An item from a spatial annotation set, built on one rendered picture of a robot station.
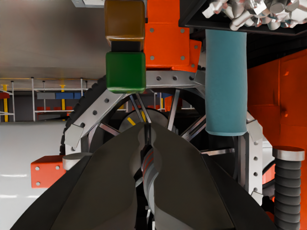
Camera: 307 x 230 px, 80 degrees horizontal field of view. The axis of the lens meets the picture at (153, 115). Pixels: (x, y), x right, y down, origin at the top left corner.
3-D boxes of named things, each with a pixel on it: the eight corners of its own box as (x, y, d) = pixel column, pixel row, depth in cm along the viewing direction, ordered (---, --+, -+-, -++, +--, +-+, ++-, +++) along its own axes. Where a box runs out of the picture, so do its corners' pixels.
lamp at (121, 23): (109, 16, 22) (110, 51, 22) (103, -4, 18) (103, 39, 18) (143, 17, 22) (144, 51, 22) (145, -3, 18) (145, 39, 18)
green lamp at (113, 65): (110, 60, 22) (111, 94, 22) (104, 49, 18) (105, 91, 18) (144, 60, 22) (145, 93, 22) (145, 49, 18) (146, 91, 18)
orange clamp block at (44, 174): (75, 154, 56) (44, 155, 55) (65, 161, 48) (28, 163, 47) (76, 176, 56) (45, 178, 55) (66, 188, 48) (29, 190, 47)
